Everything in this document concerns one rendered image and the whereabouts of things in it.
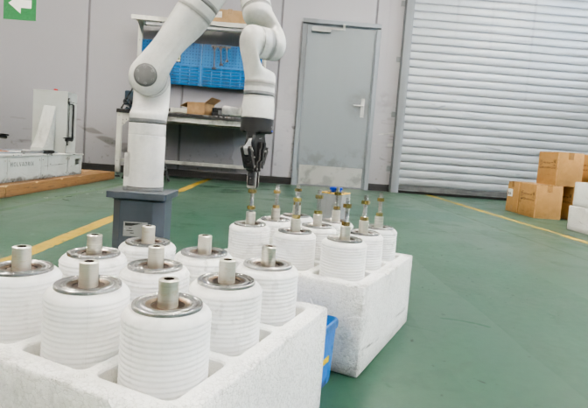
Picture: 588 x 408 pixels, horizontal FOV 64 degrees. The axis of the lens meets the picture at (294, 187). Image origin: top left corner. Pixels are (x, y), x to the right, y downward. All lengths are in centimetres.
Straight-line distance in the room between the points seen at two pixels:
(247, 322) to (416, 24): 606
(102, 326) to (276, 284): 25
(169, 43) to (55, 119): 345
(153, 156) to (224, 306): 70
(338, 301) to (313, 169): 525
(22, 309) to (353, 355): 59
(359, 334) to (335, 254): 16
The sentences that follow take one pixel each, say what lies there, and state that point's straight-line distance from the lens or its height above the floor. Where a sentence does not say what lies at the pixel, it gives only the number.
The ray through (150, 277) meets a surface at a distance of 67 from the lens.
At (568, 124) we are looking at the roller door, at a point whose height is 104.
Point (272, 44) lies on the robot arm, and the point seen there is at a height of 66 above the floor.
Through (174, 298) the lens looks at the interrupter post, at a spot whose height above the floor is 26.
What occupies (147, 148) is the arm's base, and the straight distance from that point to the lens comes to 123.
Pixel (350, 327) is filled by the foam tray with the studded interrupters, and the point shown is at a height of 10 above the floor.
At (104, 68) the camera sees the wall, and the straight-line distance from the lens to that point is 662.
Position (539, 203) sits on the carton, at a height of 13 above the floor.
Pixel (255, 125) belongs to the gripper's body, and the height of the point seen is 48.
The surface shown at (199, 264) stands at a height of 24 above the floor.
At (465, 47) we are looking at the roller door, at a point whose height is 191.
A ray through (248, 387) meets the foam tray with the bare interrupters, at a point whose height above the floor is 16.
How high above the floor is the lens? 43
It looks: 4 degrees down
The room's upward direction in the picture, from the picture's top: 4 degrees clockwise
